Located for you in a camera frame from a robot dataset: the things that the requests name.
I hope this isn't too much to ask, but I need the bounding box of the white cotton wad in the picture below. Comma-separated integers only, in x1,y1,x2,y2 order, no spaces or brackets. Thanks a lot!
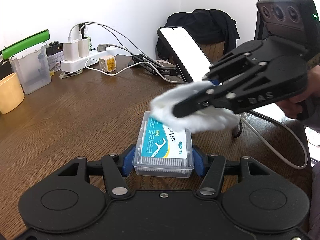
150,81,240,133

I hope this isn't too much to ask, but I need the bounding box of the clear dental floss pick box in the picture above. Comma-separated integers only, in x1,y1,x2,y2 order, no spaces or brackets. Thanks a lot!
132,111,194,178

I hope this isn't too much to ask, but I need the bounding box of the clear plastic storage container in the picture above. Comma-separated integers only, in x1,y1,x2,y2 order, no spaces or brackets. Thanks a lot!
10,42,52,94

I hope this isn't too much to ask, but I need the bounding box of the person right hand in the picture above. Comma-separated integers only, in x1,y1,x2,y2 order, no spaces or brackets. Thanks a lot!
276,65,320,119

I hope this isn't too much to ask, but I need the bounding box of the smartphone with white screen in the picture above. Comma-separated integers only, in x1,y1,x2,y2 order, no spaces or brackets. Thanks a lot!
157,27,211,82

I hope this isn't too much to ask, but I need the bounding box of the chair with black garment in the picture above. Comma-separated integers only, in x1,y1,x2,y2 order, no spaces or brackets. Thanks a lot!
164,9,240,62

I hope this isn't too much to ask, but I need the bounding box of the black phone stand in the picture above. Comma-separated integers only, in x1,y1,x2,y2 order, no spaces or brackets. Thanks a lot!
127,54,180,76

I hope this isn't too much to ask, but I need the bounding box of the yellow white plug adapter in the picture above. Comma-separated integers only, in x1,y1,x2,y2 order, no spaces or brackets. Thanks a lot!
98,55,117,73

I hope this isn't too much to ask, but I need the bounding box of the white power strip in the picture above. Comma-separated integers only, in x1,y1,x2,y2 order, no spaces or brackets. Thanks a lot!
61,48,117,73

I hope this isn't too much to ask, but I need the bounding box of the white charger left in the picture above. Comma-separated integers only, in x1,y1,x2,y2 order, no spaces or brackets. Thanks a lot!
63,41,79,61

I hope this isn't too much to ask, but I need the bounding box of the white charger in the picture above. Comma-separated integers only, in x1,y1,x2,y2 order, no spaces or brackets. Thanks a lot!
63,41,79,61
78,38,89,57

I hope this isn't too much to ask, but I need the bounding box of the yellow round cup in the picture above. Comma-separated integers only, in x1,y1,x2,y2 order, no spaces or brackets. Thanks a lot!
0,73,24,114

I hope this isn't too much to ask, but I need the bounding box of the white charger right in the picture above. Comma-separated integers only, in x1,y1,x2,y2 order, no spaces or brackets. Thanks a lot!
78,38,89,57

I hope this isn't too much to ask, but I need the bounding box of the green cylindrical case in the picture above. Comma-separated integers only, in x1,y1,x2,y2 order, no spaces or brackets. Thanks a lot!
1,29,50,61

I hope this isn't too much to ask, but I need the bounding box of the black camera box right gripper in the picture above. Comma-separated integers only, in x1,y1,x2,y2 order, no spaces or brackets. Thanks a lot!
257,0,319,58

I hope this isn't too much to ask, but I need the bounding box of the white charging cable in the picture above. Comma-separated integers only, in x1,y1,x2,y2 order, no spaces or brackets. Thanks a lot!
68,22,309,170

